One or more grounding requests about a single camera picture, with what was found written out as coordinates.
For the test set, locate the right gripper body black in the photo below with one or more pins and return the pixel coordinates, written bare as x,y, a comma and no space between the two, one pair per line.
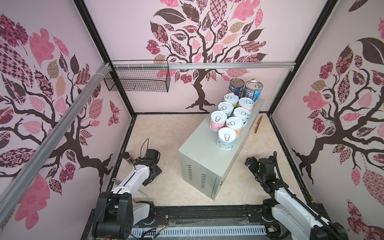
254,168

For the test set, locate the orange labelled can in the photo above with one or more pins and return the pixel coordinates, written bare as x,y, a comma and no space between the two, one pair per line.
235,124

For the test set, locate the white small can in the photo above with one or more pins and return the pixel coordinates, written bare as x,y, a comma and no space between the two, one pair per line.
242,114

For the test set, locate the pink small can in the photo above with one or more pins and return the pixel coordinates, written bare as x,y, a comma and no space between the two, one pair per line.
218,120

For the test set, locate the pink labelled can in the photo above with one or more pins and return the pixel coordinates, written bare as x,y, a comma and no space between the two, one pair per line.
246,103

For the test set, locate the green labelled small can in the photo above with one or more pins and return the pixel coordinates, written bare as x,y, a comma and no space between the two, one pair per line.
232,99

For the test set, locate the large blue labelled can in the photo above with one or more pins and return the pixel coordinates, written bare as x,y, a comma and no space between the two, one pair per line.
252,90

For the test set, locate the dark tomato can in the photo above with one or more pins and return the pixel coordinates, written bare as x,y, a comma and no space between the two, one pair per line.
236,87

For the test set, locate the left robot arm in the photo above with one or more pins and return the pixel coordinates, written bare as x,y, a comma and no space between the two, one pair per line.
116,212

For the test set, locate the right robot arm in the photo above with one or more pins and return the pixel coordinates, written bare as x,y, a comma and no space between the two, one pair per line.
288,215

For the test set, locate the grey metal cabinet box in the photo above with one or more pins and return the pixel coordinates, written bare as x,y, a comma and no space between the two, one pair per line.
204,165

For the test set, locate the dark spice bottle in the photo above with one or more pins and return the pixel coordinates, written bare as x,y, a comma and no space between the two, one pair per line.
128,158

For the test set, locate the wooden handled knife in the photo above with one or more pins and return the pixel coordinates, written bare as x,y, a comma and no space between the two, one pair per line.
258,124

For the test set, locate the black base frame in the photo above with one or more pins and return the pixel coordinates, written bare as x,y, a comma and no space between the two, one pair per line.
251,214

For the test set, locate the white vented cable duct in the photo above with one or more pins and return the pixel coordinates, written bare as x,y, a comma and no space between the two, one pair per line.
192,232

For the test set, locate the black wire basket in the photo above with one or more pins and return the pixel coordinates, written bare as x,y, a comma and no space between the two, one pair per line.
139,76

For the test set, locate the aluminium rail back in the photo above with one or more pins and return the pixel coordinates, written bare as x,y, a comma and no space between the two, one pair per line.
197,66

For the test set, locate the aluminium rail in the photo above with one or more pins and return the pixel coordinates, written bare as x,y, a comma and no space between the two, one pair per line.
23,180
197,66

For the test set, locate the aluminium rail left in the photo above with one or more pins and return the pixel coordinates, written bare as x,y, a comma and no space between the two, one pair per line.
23,180

